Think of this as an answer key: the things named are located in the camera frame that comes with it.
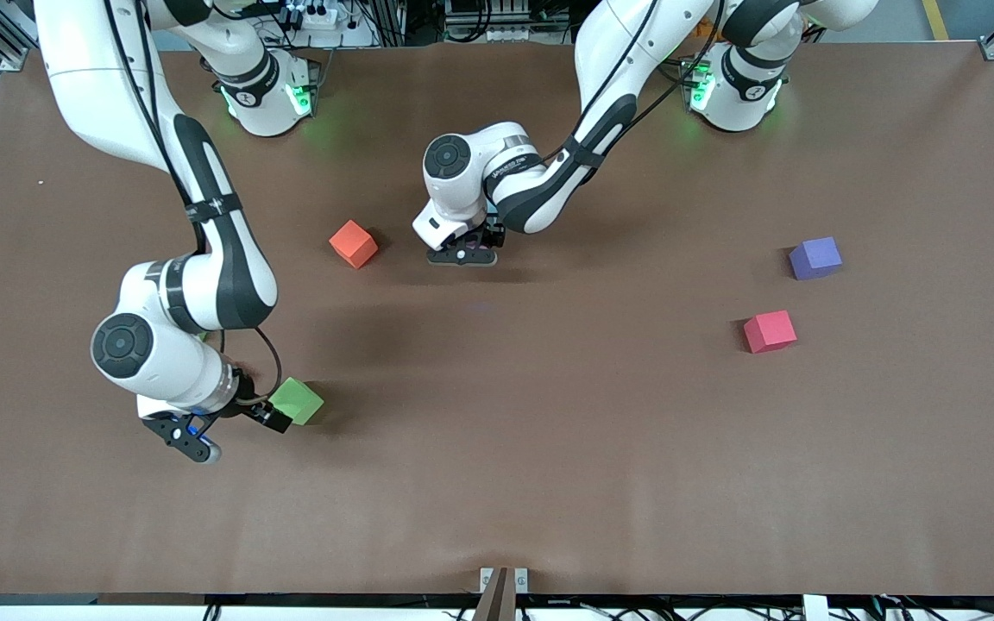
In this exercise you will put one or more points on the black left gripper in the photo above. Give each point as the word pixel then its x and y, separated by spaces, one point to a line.
pixel 490 234

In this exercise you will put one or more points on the white electronics box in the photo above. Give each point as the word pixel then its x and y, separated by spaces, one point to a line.
pixel 488 21

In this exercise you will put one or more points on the red foam cube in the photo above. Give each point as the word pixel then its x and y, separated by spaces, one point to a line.
pixel 769 331

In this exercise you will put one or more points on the white label tag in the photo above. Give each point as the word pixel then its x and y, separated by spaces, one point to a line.
pixel 815 608

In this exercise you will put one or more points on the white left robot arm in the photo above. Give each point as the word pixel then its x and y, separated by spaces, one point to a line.
pixel 540 185

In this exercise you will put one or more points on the purple foam cube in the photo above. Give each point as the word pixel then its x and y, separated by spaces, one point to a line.
pixel 814 257

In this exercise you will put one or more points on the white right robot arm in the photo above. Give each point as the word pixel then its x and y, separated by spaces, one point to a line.
pixel 221 285

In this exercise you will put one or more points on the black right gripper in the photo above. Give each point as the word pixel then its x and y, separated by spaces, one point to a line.
pixel 247 404

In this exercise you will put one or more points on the green foam cube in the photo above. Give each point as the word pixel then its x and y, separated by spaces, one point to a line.
pixel 300 398

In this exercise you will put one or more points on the orange foam cube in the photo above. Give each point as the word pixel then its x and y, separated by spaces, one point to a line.
pixel 353 243

